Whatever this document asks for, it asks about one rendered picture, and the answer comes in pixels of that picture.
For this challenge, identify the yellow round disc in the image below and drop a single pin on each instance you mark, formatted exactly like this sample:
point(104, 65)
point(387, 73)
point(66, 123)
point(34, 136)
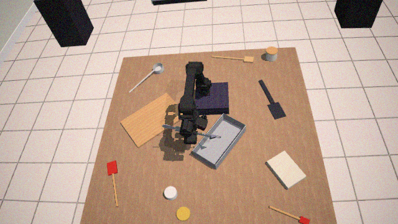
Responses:
point(183, 213)

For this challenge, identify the beige flat block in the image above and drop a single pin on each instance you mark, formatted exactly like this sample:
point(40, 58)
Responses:
point(286, 170)

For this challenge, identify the light wooden board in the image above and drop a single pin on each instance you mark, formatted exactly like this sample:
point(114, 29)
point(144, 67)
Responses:
point(146, 123)

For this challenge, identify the red spatula with wooden handle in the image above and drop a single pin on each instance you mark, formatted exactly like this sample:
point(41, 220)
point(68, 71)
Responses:
point(112, 169)

